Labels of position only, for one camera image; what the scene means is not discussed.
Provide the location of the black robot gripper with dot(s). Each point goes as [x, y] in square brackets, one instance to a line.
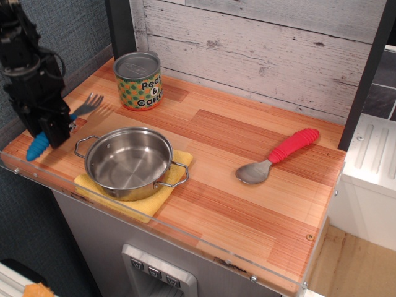
[35, 92]

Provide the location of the blue handled metal fork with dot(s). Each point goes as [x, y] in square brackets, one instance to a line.
[41, 142]

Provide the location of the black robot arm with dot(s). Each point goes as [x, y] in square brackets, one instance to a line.
[20, 39]

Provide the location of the stainless steel pot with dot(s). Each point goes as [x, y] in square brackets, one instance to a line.
[129, 163]

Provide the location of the peas and carrots can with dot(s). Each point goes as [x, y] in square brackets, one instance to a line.
[138, 77]

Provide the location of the grey toy fridge cabinet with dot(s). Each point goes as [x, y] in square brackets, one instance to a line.
[101, 236]

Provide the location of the yellow cloth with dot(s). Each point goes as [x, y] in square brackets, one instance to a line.
[141, 210]

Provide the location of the orange object bottom left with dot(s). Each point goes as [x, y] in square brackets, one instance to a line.
[37, 290]

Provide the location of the silver dispenser panel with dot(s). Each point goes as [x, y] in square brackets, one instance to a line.
[152, 276]

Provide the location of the clear acrylic edge guard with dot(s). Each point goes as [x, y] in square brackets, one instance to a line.
[268, 231]

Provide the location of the white toy sink unit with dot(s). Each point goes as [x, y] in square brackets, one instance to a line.
[364, 199]

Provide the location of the black left vertical post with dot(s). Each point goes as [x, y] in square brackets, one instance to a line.
[121, 27]

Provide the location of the black vertical post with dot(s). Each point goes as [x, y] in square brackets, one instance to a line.
[384, 29]
[121, 27]

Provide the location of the red handled metal spoon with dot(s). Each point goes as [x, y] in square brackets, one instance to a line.
[255, 173]

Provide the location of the black right vertical post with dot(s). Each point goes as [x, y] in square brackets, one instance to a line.
[384, 29]

